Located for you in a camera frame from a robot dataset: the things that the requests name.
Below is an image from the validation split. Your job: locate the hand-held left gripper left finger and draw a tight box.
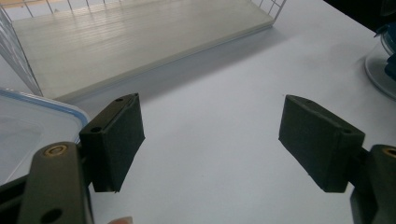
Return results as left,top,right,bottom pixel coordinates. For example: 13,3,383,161
78,92,147,193

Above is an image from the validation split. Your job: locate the clear food container blue rim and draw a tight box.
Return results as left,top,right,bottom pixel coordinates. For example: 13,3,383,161
0,88,92,187

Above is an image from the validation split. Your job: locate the white wire shelf rack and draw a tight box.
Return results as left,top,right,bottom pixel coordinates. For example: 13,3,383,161
0,0,288,102

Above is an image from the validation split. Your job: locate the blue tape roll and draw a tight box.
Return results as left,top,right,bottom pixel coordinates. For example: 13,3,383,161
363,21,396,101

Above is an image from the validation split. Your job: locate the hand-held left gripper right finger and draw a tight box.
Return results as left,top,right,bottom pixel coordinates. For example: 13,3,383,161
277,93,366,194

